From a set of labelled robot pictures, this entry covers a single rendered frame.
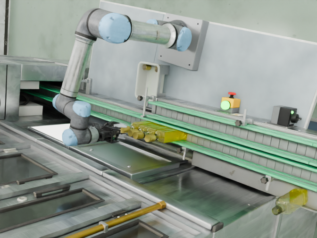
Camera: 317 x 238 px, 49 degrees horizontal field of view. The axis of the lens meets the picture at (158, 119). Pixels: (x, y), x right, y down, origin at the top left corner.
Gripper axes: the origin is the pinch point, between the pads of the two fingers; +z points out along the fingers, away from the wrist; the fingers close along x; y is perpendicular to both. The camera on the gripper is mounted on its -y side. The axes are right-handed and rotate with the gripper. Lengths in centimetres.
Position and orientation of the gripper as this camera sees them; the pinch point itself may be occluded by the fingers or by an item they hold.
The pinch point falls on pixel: (123, 129)
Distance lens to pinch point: 177.3
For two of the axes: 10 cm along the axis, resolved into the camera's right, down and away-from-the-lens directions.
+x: 1.4, -9.7, -2.0
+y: 7.4, 2.3, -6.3
